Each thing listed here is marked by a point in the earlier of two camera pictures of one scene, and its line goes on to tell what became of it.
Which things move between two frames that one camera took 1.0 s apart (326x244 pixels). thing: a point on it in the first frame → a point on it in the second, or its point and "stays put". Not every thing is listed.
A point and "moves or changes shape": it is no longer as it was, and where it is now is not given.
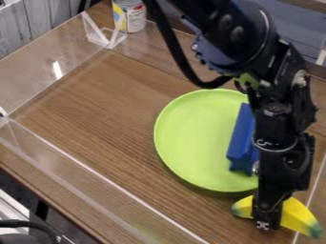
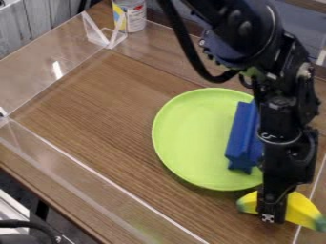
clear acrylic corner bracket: [107, 37] stays put
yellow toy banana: [294, 215] moves or changes shape
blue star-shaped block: [243, 149] stays put
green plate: [192, 132] stays put
